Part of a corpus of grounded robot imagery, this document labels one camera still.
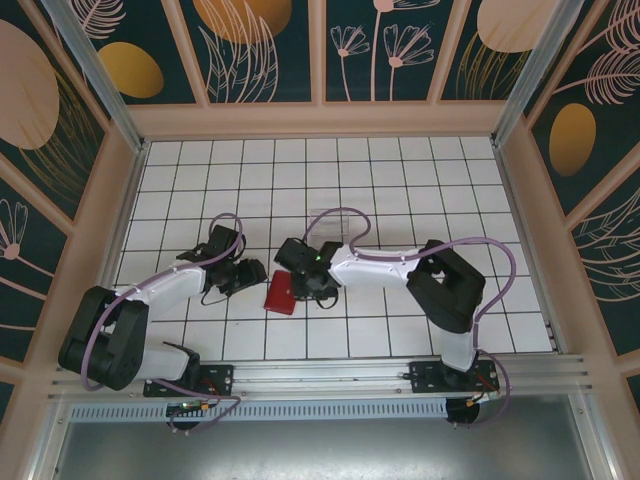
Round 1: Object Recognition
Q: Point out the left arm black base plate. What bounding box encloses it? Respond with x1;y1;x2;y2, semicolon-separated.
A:
143;364;236;399

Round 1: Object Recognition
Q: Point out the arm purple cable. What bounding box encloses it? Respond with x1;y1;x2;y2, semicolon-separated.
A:
79;211;246;436
303;207;517;429

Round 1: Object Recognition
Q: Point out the red leather card holder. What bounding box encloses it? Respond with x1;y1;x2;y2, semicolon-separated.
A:
263;270;297;316

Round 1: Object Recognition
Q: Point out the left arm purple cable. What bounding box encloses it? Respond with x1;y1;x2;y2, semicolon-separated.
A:
79;211;246;436

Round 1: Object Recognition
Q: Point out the aluminium side rail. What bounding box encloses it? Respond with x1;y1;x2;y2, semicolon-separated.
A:
492;139;561;354
99;142;150;289

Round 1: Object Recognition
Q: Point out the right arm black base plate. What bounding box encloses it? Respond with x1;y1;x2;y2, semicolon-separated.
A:
408;359;501;396

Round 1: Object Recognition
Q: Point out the slotted grey cable duct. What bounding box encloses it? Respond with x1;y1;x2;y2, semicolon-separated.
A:
69;399;449;422

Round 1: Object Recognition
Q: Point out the grey metal sheet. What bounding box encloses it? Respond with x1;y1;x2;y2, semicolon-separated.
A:
29;394;616;480

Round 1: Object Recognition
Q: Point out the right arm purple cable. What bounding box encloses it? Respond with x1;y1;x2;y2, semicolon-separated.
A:
303;207;517;429

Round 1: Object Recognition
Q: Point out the aluminium frame post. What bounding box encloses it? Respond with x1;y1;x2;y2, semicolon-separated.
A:
42;0;147;152
492;0;596;147

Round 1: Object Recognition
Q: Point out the clear acrylic card stand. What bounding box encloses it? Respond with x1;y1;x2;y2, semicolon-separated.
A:
308;208;351;239

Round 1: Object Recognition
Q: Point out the black round cable port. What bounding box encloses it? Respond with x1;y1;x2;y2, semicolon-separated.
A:
166;402;201;435
446;398;494;427

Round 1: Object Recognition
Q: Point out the long aluminium mounting rail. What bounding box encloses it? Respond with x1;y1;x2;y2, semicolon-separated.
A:
49;353;586;401

